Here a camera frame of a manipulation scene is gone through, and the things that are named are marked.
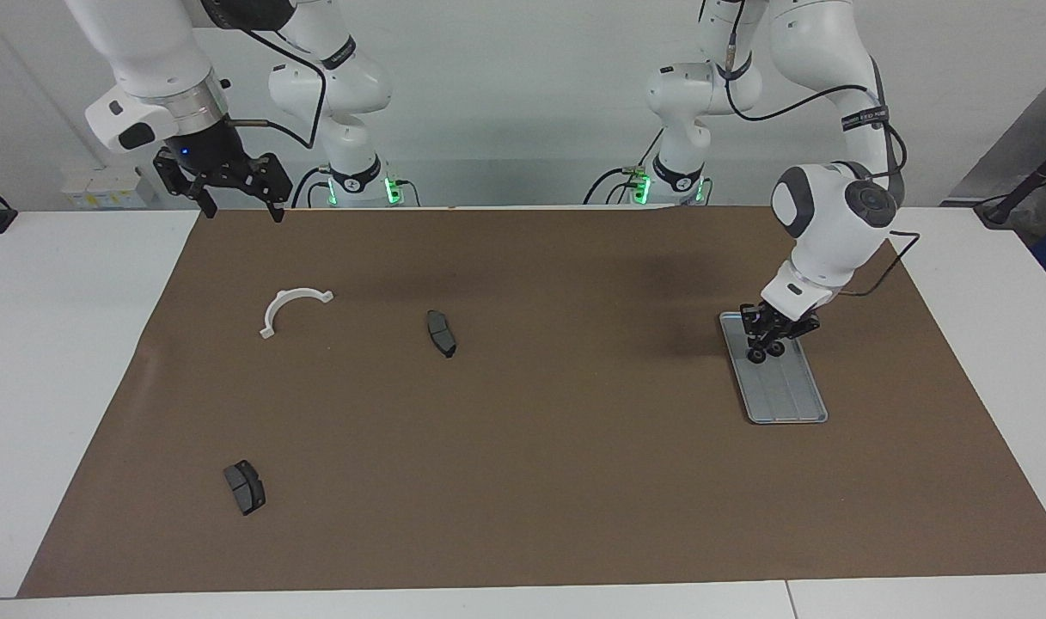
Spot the silver metal tray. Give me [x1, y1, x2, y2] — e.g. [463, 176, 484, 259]
[719, 311, 829, 426]

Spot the dark grey brake pad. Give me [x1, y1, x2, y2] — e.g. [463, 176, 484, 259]
[223, 460, 266, 517]
[425, 309, 457, 359]

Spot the brown table mat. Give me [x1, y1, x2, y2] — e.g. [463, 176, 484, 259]
[17, 205, 1046, 599]

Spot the black stand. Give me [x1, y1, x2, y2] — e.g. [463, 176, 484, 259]
[974, 138, 1046, 229]

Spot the black right base cable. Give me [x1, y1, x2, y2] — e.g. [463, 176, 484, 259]
[292, 166, 327, 209]

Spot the black base cable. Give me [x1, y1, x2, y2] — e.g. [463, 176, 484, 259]
[583, 129, 665, 205]
[292, 166, 327, 209]

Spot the white curved plastic bracket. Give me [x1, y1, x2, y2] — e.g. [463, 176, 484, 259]
[259, 287, 335, 340]

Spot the white wall socket box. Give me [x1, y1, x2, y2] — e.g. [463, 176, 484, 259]
[61, 168, 167, 210]

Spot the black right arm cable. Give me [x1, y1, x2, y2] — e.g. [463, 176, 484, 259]
[222, 26, 327, 151]

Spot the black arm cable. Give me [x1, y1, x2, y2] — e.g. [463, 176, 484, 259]
[222, 26, 327, 151]
[699, 0, 921, 297]

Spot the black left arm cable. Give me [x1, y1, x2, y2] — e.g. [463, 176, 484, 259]
[699, 0, 921, 297]

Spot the black left base cable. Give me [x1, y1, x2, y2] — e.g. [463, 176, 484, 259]
[583, 129, 665, 205]

